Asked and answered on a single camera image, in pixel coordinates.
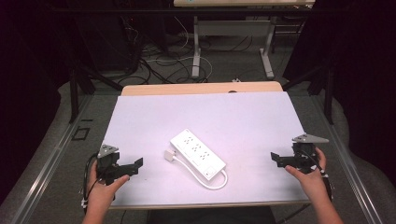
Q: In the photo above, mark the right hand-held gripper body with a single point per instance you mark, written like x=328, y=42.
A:
x=304, y=155

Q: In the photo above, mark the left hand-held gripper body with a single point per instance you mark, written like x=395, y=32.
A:
x=107, y=161

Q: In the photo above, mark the person's right hand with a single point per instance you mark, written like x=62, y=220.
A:
x=311, y=183

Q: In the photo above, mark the person's left hand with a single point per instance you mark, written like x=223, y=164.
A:
x=102, y=193

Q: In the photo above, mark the white power plug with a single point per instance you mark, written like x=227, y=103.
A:
x=170, y=155

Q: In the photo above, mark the white power strip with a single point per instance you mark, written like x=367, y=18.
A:
x=198, y=154

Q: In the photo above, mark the black metal stand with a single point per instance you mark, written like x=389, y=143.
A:
x=328, y=90
x=74, y=93

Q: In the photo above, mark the white table mat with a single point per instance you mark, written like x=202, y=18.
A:
x=218, y=115

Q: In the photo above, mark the metal floor rail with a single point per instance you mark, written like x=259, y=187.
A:
x=46, y=168
x=348, y=161

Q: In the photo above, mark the white frame desk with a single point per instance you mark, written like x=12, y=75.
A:
x=233, y=28

